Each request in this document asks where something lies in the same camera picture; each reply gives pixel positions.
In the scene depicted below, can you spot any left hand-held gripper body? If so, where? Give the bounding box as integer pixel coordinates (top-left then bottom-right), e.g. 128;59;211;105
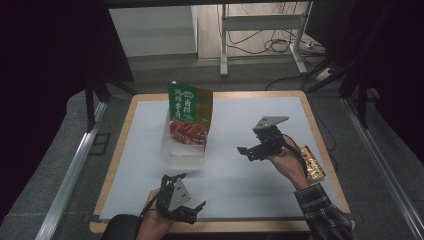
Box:
155;173;198;220

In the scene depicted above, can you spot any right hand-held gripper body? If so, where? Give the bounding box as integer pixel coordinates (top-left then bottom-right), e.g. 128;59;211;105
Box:
249;115;290;157

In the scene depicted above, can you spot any clear plastic container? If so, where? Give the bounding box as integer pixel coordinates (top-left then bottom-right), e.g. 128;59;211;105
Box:
160;109;208;169

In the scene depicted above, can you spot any green and red snack pouch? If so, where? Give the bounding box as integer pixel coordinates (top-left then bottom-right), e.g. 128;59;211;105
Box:
167;80;214;148

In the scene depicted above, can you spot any person's right hand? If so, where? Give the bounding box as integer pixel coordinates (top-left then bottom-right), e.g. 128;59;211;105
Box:
266;137;311;192

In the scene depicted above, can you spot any person's left hand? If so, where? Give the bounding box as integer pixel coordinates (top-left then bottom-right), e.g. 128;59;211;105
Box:
136;188;175;240

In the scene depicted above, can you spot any white table mat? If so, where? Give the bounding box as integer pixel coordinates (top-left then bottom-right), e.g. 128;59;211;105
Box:
99;96;338;221

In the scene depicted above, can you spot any small red and gold box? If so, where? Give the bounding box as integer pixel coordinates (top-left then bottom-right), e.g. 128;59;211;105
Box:
298;144;328;183

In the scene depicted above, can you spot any person's dark clothing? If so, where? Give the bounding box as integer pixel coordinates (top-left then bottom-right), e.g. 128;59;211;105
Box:
100;214;139;240

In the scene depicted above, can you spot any white power strip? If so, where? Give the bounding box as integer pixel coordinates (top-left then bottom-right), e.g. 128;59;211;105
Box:
314;67;335;83

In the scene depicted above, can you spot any black stand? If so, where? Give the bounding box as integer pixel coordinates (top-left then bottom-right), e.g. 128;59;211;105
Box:
83;74;138;134
338;63;379;130

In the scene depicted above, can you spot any white panel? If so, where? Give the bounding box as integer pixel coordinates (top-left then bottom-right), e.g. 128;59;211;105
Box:
109;5;198;58

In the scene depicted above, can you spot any black curtain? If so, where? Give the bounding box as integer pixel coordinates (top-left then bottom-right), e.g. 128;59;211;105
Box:
304;0;424;164
0;0;135;221

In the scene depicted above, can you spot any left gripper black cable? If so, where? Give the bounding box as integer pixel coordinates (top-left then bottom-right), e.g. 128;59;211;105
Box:
135;191;163;236

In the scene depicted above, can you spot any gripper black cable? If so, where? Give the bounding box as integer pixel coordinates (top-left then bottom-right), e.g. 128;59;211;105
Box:
282;133;310;178
135;191;163;236

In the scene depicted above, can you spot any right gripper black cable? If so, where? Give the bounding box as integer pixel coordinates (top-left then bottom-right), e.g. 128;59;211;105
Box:
282;133;310;178

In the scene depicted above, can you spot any black floor cable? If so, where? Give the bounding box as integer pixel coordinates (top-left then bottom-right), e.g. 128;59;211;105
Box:
264;73;321;92

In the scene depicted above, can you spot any tangle of black floor cables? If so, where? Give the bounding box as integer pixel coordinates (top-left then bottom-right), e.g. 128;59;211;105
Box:
216;3;329;58

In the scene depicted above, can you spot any aluminium rail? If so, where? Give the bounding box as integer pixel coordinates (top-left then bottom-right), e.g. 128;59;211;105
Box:
342;97;424;240
34;100;108;240

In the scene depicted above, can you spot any white desk frame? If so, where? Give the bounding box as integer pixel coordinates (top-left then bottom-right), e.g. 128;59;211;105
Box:
219;1;314;78

